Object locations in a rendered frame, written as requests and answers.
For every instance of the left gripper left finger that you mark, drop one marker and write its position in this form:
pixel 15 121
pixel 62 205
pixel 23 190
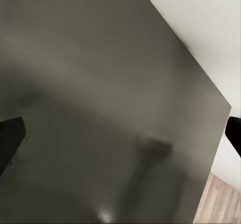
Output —
pixel 12 133

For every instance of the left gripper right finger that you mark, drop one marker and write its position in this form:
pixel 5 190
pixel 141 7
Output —
pixel 233 132

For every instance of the desk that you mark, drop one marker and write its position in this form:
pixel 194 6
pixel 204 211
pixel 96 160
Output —
pixel 122 123

